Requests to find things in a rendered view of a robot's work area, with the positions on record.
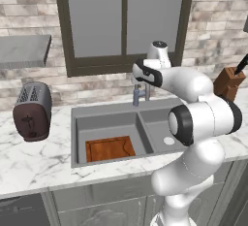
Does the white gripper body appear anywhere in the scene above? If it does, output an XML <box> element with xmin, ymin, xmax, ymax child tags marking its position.
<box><xmin>131</xmin><ymin>74</ymin><xmax>151</xmax><ymax>88</ymax></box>

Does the grey sink faucet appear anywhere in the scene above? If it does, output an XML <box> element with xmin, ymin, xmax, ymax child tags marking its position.
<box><xmin>132</xmin><ymin>83</ymin><xmax>153</xmax><ymax>108</ymax></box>

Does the grey double sink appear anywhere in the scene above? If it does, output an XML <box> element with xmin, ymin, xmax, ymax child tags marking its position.
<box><xmin>70</xmin><ymin>97</ymin><xmax>195</xmax><ymax>169</ymax></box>

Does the brown wooden cutting board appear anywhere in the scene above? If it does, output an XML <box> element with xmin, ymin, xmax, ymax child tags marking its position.
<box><xmin>84</xmin><ymin>135</ymin><xmax>137</xmax><ymax>164</ymax></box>

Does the grey sink cabinet front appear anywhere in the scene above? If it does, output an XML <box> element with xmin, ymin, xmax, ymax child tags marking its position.
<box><xmin>47</xmin><ymin>174</ymin><xmax>163</xmax><ymax>226</ymax></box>

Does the dark framed window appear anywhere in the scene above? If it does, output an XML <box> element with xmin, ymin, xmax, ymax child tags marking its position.
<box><xmin>52</xmin><ymin>0</ymin><xmax>197</xmax><ymax>78</ymax></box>

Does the brown wooden knife block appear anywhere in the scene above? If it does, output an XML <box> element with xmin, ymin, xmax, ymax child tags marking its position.
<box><xmin>213</xmin><ymin>66</ymin><xmax>247</xmax><ymax>103</ymax></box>

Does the dark brown toaster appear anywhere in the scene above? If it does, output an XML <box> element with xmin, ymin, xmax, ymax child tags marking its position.
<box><xmin>12</xmin><ymin>81</ymin><xmax>53</xmax><ymax>143</ymax></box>

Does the grey cabinet door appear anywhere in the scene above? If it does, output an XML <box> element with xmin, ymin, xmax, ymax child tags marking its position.
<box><xmin>188</xmin><ymin>159</ymin><xmax>248</xmax><ymax>226</ymax></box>

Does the dark grey dishwasher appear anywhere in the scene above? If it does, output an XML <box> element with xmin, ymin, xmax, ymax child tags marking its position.
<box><xmin>0</xmin><ymin>193</ymin><xmax>52</xmax><ymax>226</ymax></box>

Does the black handled knife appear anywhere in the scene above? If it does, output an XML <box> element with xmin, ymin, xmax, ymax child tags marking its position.
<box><xmin>233</xmin><ymin>52</ymin><xmax>248</xmax><ymax>76</ymax></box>

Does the grey wall shelf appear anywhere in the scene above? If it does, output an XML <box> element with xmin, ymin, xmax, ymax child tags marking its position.
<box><xmin>0</xmin><ymin>34</ymin><xmax>53</xmax><ymax>70</ymax></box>

